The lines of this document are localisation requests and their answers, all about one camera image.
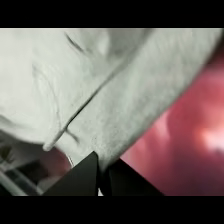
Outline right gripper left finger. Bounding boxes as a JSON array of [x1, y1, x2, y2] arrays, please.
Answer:
[[42, 150, 102, 197]]

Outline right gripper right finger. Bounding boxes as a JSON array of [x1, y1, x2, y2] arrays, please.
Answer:
[[102, 157, 165, 197]]

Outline white garment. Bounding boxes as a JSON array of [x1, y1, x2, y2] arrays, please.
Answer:
[[0, 28, 224, 174]]

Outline silver frame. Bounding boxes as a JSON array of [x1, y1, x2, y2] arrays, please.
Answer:
[[0, 168, 45, 197]]

